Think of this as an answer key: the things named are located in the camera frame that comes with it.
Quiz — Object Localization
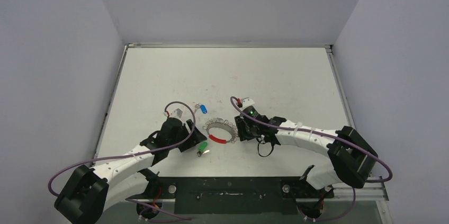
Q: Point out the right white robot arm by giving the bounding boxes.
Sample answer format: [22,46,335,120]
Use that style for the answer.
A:
[235,106,378,197]

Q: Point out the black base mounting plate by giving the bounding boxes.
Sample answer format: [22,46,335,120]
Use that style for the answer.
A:
[132,177,334,214]

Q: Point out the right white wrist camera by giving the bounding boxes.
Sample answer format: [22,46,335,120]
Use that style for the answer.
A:
[240,97,255,109]

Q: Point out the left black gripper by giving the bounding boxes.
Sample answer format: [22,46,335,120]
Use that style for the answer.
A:
[168,120,206,152]

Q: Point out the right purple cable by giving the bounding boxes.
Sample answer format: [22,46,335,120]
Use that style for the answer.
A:
[230,96,393,183]

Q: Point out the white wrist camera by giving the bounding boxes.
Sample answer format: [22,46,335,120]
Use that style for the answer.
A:
[240,97,255,109]
[170,109,183,119]

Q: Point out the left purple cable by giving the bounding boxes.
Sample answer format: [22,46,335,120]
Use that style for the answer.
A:
[47,101,196,198]

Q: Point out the aluminium table frame rail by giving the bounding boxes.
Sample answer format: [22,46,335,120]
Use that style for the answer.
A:
[93,44,385,223]

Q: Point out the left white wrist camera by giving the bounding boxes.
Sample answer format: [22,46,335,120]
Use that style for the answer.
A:
[170,109,183,119]

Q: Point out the purple cable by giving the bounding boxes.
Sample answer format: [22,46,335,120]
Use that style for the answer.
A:
[47,101,196,198]
[230,96,393,183]

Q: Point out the green capped key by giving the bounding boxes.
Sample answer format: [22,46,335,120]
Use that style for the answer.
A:
[197,141,210,157]

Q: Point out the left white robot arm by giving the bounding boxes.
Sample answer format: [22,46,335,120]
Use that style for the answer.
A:
[54,118,207,223]

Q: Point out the blue capped key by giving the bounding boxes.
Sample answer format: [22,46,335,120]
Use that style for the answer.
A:
[194,103,208,114]

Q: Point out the metal keyring with red handle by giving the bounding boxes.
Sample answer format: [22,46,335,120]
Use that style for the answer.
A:
[203,118,238,144]

